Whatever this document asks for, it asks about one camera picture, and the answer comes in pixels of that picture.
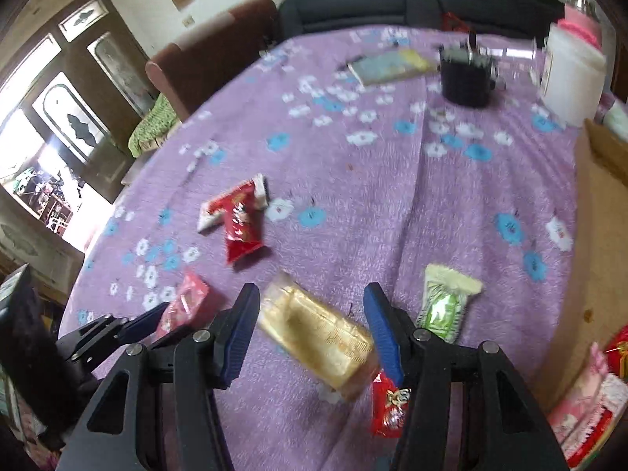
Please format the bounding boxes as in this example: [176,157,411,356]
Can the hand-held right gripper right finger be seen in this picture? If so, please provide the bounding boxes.
[363,282,570,471]

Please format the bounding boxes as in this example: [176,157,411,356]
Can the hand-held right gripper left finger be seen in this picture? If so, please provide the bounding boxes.
[56,282,261,471]

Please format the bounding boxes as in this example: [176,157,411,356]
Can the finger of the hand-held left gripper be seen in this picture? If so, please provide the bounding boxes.
[56,301,170,361]

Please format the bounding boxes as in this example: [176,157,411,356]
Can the small pink snack packet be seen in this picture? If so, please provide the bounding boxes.
[156,270,212,339]

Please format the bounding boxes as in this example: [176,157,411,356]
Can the gold snack packet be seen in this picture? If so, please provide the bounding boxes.
[257,272,381,400]

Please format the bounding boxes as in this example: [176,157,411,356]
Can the cardboard box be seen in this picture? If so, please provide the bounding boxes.
[532,120,628,471]

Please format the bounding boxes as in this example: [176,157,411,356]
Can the green white snack packet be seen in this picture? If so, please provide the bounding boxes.
[414,263,484,344]

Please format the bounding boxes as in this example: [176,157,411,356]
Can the red cartoon snack packet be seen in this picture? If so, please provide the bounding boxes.
[370,370,413,437]

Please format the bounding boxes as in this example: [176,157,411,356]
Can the red snack packet white lettering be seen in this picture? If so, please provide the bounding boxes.
[223,181,266,266]

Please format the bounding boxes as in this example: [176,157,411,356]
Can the green cloth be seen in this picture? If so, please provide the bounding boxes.
[128,94,182,158]

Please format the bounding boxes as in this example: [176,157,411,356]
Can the brown door with glass panes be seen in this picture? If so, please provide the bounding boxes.
[0,0,162,266]

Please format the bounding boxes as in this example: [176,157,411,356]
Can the small black device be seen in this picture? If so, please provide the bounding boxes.
[438,34,506,109]

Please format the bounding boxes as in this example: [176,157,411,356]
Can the flat notebook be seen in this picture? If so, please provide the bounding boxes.
[346,49,439,88]

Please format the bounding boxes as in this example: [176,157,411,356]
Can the brown armchair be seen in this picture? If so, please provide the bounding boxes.
[146,0,283,123]

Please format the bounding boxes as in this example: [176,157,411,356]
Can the white plastic jar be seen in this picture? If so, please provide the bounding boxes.
[537,22,608,128]

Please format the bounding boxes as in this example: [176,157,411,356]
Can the black sofa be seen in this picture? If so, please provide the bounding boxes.
[277,0,570,42]

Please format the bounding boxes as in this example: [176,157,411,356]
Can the bottle with pink knit sleeve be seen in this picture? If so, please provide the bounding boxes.
[559,0,604,50]

